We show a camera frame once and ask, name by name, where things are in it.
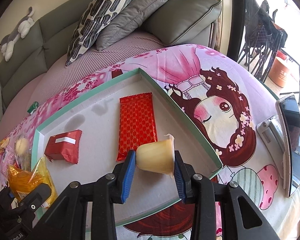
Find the grey cushion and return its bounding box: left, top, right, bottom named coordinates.
left=96, top=0, right=168, bottom=51

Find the small dark green packet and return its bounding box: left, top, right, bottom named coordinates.
left=27, top=101, right=39, bottom=115

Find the grey sofa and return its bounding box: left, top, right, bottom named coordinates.
left=0, top=0, right=222, bottom=120

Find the orange-yellow snack bag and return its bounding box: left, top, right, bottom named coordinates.
left=7, top=157, right=57, bottom=209

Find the yellow jelly cup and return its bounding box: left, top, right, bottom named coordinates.
left=136, top=134, right=175, bottom=177

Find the red patterned flat packet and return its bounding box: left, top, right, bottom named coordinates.
left=116, top=92, right=158, bottom=161

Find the clear-wrapped round bun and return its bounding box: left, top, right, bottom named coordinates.
left=14, top=134, right=32, bottom=171

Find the brown pot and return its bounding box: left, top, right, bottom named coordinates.
left=268, top=57, right=289, bottom=88

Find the black-white patterned pillow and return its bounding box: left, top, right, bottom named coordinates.
left=65, top=0, right=131, bottom=66

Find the mint-edged white box lid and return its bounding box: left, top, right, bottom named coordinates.
left=31, top=69, right=222, bottom=193

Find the pink cartoon print cloth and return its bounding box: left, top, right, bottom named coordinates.
left=0, top=44, right=300, bottom=239

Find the orange-white candy packet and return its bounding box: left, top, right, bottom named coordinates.
left=0, top=137, right=10, bottom=154

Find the pink waffle blanket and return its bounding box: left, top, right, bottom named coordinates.
left=0, top=31, right=164, bottom=137

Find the grey-white plush toy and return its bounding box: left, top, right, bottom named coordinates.
left=0, top=7, right=34, bottom=62

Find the red foil block packet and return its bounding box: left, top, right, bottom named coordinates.
left=44, top=129, right=82, bottom=164

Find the black folding chair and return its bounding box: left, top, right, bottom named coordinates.
left=238, top=0, right=288, bottom=82

